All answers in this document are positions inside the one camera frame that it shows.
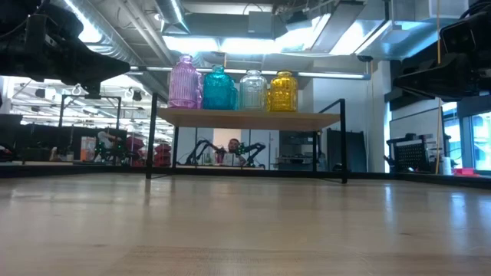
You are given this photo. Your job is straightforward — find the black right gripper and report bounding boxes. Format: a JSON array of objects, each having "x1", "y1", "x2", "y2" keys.
[{"x1": 393, "y1": 11, "x2": 491, "y2": 101}]

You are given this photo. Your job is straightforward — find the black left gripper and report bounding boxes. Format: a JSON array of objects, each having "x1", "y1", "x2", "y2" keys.
[{"x1": 0, "y1": 38, "x2": 131, "y2": 100}]

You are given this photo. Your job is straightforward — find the large pink ribbed glass vase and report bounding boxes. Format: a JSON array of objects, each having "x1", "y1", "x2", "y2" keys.
[{"x1": 166, "y1": 54, "x2": 203, "y2": 110}]

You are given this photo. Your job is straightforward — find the round teal glass vase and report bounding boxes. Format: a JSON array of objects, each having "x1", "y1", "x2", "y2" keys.
[{"x1": 202, "y1": 64, "x2": 236, "y2": 111}]

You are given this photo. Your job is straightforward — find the clear round glass vase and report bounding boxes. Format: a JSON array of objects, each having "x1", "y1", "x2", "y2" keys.
[{"x1": 239, "y1": 69, "x2": 269, "y2": 112}]

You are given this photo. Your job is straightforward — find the round yellow glass vase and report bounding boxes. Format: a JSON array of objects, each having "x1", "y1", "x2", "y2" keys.
[{"x1": 268, "y1": 71, "x2": 299, "y2": 113}]

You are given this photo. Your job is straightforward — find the wooden shelf with black legs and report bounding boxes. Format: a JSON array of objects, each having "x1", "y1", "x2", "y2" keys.
[{"x1": 144, "y1": 91, "x2": 348, "y2": 184}]

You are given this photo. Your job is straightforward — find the person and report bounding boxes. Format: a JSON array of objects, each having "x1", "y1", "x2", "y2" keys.
[
  {"x1": 95, "y1": 130, "x2": 118, "y2": 153},
  {"x1": 226, "y1": 138, "x2": 246, "y2": 166}
]

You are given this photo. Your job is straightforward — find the orange and white box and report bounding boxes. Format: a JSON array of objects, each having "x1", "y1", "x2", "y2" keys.
[{"x1": 79, "y1": 136, "x2": 97, "y2": 162}]

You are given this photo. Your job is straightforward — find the black perforated metal cart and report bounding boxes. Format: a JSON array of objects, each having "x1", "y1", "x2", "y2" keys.
[{"x1": 385, "y1": 133, "x2": 442, "y2": 173}]

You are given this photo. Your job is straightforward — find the red tool cabinet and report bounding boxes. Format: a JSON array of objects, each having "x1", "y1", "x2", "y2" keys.
[
  {"x1": 126, "y1": 136, "x2": 147, "y2": 166},
  {"x1": 153, "y1": 143, "x2": 173, "y2": 168}
]

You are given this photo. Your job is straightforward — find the dark storage cabinet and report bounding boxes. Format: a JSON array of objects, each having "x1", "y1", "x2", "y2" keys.
[{"x1": 326, "y1": 128, "x2": 367, "y2": 173}]

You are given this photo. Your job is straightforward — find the grey utility cart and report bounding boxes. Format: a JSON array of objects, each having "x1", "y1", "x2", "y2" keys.
[{"x1": 278, "y1": 130, "x2": 319, "y2": 172}]

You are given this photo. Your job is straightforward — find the grey ceiling junction box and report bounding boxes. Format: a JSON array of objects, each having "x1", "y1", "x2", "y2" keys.
[{"x1": 248, "y1": 11, "x2": 274, "y2": 38}]

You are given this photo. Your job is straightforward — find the silver spiral ventilation duct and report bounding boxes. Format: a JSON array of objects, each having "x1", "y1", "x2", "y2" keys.
[{"x1": 49, "y1": 0, "x2": 170, "y2": 100}]

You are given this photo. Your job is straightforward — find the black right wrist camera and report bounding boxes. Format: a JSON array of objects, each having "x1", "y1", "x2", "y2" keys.
[{"x1": 440, "y1": 18, "x2": 479, "y2": 54}]

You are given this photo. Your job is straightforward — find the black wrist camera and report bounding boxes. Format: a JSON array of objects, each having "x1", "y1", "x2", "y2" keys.
[
  {"x1": 25, "y1": 13, "x2": 49, "y2": 39},
  {"x1": 440, "y1": 18, "x2": 479, "y2": 54}
]

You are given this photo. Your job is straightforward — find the other-station black rig frame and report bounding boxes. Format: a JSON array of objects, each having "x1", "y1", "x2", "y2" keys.
[{"x1": 57, "y1": 94, "x2": 123, "y2": 130}]

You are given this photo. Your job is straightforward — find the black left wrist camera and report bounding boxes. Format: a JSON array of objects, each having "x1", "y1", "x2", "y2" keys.
[{"x1": 25, "y1": 13, "x2": 49, "y2": 39}]

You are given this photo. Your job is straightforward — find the black metal rig frame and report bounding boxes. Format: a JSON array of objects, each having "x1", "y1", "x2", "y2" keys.
[{"x1": 0, "y1": 160, "x2": 491, "y2": 189}]

